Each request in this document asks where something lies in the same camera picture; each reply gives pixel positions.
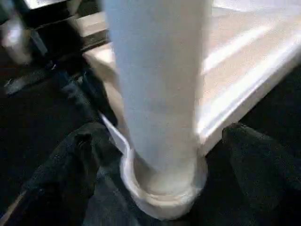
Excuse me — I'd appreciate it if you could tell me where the white plastic table leg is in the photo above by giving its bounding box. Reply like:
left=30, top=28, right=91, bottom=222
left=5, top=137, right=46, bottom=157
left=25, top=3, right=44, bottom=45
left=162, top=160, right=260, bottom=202
left=103, top=0, right=214, bottom=196

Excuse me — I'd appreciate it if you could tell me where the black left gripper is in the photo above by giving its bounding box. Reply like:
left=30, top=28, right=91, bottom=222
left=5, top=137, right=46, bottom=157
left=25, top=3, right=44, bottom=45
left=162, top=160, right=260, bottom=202
left=23, top=4, right=118, bottom=127

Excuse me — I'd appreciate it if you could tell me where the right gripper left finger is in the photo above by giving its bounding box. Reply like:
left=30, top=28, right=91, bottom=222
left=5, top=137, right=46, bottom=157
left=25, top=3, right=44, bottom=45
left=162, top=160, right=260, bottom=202
left=11, top=122, right=123, bottom=226

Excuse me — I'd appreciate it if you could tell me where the black mat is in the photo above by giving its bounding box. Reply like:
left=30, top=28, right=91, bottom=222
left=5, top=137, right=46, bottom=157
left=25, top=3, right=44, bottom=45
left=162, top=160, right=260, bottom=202
left=0, top=54, right=301, bottom=226

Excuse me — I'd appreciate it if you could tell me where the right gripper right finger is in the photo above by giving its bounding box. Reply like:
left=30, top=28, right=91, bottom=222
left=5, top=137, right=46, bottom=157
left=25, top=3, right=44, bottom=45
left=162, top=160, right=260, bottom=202
left=221, top=122, right=301, bottom=226

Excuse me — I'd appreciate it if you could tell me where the white plastic table top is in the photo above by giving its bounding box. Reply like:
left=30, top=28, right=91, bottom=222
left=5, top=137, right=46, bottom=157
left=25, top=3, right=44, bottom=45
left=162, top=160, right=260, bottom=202
left=75, top=0, right=301, bottom=222

